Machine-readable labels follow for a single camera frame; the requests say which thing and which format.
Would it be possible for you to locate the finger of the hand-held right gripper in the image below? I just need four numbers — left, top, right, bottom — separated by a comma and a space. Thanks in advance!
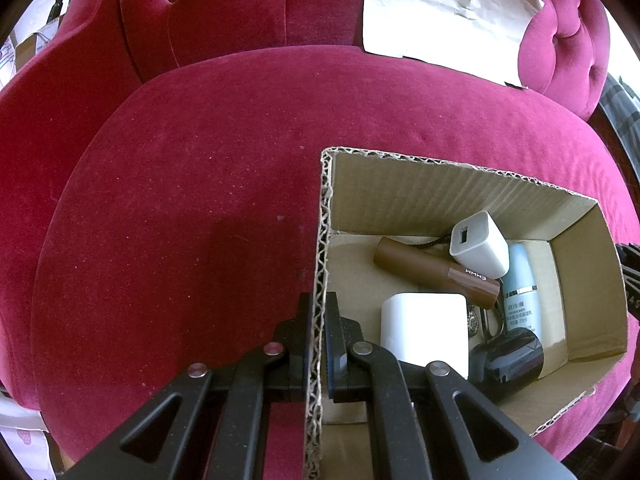
616, 242, 640, 317

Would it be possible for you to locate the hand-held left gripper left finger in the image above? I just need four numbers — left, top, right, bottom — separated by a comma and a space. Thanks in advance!
57, 292, 312, 480

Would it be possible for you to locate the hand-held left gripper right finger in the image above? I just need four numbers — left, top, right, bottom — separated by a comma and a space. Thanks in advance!
324, 292, 576, 480

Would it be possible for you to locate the large white charger plug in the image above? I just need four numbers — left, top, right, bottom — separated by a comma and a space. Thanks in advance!
381, 292, 470, 381

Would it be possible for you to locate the pale blue lotion bottle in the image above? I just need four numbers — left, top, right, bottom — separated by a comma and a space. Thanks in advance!
500, 242, 543, 336

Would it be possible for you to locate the brown lipstick tube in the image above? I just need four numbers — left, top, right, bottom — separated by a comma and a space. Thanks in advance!
374, 236, 501, 308

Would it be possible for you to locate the metal keychain with beads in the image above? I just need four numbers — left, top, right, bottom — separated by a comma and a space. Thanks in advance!
417, 235, 506, 338

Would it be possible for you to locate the black round cap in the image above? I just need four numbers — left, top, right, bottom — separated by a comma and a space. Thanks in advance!
467, 327, 544, 402

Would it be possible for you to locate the small white adapter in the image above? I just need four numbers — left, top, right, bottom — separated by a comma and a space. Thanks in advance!
450, 211, 510, 279

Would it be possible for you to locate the cardboard box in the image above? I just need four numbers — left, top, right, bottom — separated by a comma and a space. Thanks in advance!
302, 147, 628, 480

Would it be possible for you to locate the grey plaid blanket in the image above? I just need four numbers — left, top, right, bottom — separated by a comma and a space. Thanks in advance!
597, 74, 640, 128

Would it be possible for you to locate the red velvet tufted sofa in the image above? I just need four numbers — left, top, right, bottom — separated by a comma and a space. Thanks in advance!
0, 0, 633, 466

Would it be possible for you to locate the white printed cloth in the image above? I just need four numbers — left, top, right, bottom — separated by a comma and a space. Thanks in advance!
0, 394, 56, 480

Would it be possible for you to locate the white paper sheet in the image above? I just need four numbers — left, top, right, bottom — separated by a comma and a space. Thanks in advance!
362, 0, 546, 92

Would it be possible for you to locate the small brown cardboard carton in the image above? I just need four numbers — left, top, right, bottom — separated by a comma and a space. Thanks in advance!
14, 32, 51, 69

